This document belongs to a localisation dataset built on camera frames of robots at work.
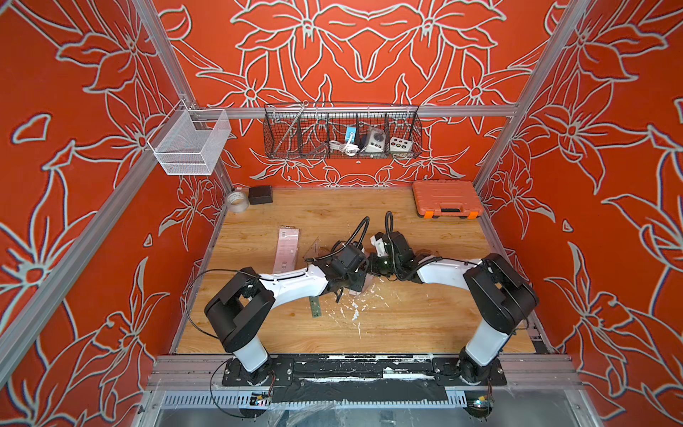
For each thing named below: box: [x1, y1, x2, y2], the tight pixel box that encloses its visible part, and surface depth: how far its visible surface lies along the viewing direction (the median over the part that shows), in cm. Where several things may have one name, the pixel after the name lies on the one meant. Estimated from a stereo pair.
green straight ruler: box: [309, 295, 322, 318], surface depth 87 cm
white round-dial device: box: [364, 128, 386, 153], surface depth 93 cm
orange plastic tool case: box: [411, 179, 484, 220], surface depth 110 cm
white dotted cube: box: [389, 136, 413, 153], surface depth 96 cm
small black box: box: [248, 185, 274, 205], surface depth 116 cm
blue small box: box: [345, 126, 357, 144], surface depth 85 cm
